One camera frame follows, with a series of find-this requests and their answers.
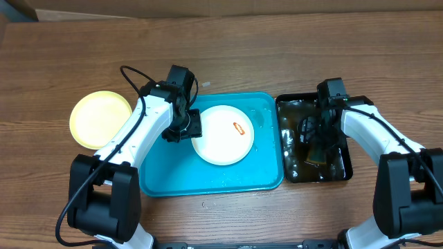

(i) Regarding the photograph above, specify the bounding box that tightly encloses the teal plastic tray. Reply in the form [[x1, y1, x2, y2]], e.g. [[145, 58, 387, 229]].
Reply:
[[139, 92, 284, 197]]

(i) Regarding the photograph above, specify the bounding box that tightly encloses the green and yellow sponge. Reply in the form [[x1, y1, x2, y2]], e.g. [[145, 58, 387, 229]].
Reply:
[[305, 150, 327, 165]]

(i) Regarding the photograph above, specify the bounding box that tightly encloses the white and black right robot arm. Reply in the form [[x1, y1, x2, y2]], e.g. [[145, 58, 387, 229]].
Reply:
[[297, 78, 442, 248]]

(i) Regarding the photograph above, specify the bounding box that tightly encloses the yellow plate with ketchup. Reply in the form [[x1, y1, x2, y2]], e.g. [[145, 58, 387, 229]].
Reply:
[[69, 91, 132, 150]]

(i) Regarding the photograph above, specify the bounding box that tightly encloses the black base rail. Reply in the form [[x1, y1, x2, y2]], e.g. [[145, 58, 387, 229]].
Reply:
[[92, 238, 401, 249]]

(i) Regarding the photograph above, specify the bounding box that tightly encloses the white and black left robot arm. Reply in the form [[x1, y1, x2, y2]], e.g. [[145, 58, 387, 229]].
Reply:
[[55, 65, 202, 248]]

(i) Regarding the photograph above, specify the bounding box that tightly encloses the black water tray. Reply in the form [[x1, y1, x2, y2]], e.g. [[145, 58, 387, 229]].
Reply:
[[275, 93, 353, 183]]

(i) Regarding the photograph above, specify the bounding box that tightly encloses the white plate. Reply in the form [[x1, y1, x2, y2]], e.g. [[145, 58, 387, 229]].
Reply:
[[192, 105, 255, 166]]

